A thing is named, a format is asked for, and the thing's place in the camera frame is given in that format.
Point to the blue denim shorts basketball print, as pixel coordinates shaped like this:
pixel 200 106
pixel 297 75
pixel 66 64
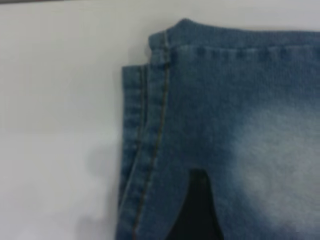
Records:
pixel 237 100

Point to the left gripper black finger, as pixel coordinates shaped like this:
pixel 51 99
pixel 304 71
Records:
pixel 197 212

